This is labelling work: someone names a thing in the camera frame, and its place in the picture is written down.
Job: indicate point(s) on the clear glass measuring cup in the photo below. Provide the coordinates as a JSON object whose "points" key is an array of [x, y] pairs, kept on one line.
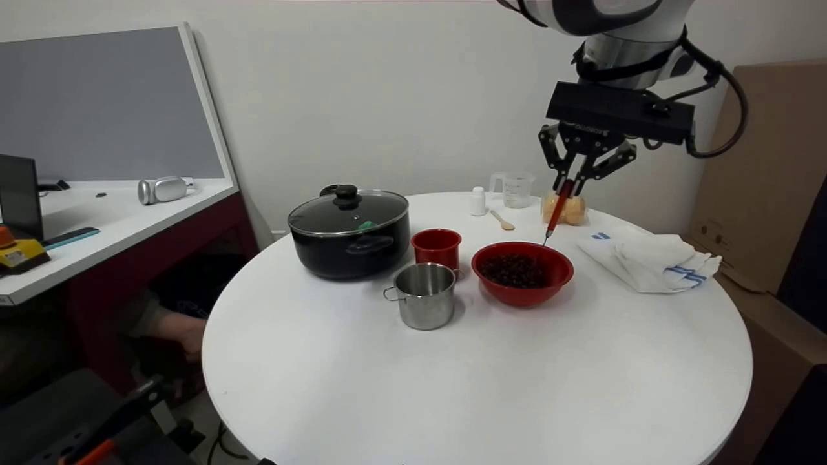
{"points": [[520, 192]]}

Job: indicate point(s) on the yellow box red button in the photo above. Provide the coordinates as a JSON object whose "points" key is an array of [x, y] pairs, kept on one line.
{"points": [[21, 253]]}

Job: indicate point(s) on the black laptop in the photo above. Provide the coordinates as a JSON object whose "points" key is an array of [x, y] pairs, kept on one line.
{"points": [[19, 194]]}

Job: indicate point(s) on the black cooking pot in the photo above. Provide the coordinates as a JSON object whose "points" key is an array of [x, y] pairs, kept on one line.
{"points": [[345, 257]]}

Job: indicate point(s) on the small white bottle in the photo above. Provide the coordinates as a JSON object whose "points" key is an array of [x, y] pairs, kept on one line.
{"points": [[480, 201]]}

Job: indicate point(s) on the glass pot lid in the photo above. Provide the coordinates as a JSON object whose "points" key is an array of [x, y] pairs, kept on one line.
{"points": [[378, 210]]}

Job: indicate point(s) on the brown cardboard box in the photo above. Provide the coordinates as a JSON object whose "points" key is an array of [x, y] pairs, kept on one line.
{"points": [[776, 361]]}

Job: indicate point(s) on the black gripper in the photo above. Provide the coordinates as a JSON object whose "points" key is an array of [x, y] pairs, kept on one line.
{"points": [[591, 142]]}

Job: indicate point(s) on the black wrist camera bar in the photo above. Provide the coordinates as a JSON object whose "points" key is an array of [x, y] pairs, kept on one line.
{"points": [[621, 111]]}

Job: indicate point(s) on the stainless steel cup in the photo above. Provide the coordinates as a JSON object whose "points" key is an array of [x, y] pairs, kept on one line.
{"points": [[427, 305]]}

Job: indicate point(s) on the dark coffee beans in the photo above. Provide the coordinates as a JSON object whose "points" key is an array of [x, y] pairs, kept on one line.
{"points": [[519, 271]]}

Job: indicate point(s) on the person leg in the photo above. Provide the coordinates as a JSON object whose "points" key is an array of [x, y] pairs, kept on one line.
{"points": [[176, 332]]}

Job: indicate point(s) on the white desk maroon side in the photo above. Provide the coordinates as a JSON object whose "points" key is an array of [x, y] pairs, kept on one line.
{"points": [[113, 227]]}

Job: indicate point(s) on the beige round bun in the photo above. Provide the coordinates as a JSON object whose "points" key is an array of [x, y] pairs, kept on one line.
{"points": [[578, 210], [548, 210]]}

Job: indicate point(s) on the red enamel mug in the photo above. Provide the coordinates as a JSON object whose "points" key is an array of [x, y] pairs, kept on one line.
{"points": [[438, 248]]}

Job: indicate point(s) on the small pale spoon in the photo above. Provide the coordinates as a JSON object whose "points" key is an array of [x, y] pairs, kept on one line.
{"points": [[506, 223]]}

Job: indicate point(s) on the grey partition board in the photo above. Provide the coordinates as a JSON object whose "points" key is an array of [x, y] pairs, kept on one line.
{"points": [[104, 104]]}

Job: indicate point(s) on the white towel blue print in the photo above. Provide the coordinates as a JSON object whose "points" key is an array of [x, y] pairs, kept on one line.
{"points": [[656, 258]]}

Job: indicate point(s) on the red bowl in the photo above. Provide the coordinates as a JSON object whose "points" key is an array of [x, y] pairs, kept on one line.
{"points": [[520, 298]]}

